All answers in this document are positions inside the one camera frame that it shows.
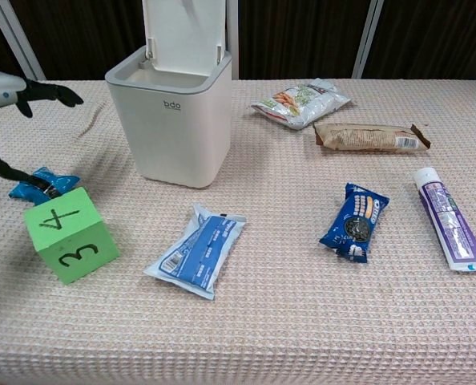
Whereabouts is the dark curtain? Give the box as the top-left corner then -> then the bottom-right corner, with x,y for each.
0,0 -> 476,81

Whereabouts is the purple and white toothpaste tube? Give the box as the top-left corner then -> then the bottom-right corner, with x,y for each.
413,167 -> 476,274

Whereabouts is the white snack bag carrot print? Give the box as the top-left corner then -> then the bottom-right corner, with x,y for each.
250,77 -> 353,131

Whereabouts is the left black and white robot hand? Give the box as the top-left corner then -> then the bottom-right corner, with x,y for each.
0,67 -> 85,199

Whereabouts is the blue and white pouch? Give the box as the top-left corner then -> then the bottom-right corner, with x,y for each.
143,202 -> 248,302

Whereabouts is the small blue snack wrapper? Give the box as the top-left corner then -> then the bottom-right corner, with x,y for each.
8,166 -> 81,202

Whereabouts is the white metal frame post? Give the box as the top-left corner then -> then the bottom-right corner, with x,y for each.
351,0 -> 385,79
0,0 -> 47,81

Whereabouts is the green foam cube with numbers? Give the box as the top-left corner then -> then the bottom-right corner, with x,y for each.
22,186 -> 121,286

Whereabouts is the white bdo trash bin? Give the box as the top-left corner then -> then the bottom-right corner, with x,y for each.
104,44 -> 234,189

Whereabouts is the brown snack bar wrapper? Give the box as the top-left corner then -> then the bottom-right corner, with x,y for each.
313,121 -> 432,152

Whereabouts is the blue Oreo cookie pack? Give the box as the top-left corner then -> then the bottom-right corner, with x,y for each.
318,182 -> 391,264

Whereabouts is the white plastic bin lid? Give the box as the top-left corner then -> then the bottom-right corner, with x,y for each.
141,0 -> 228,74

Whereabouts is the beige waffle tablecloth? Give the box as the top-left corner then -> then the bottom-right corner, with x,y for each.
0,77 -> 476,385

